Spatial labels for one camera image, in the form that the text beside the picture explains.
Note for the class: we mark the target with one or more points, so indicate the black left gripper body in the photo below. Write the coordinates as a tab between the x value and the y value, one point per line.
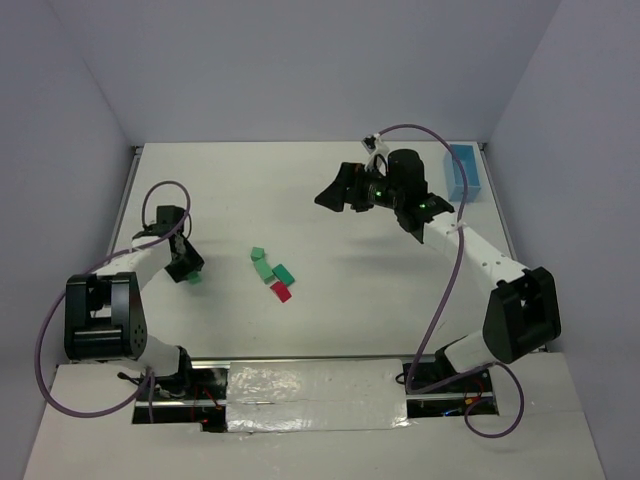
185	261

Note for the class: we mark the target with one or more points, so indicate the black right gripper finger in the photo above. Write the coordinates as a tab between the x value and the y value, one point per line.
347	175
335	197

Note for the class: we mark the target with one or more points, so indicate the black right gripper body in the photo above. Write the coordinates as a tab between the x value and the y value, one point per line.
357	185

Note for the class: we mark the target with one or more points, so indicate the small green cube block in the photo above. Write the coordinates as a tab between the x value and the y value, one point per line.
257	253

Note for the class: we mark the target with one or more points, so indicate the blue plastic box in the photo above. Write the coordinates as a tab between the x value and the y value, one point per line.
462	173

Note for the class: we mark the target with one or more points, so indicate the light green long block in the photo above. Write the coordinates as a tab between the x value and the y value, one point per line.
264	270

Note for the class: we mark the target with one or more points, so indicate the dark green wood block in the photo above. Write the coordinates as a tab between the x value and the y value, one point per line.
283	275

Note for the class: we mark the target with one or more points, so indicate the red wood block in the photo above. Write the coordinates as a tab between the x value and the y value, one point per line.
281	291

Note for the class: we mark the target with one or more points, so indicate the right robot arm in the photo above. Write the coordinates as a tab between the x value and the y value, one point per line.
522	312

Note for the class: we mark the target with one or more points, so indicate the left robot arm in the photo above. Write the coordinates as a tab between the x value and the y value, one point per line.
104	314

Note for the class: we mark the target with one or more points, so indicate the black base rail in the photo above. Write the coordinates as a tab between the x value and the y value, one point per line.
204	404

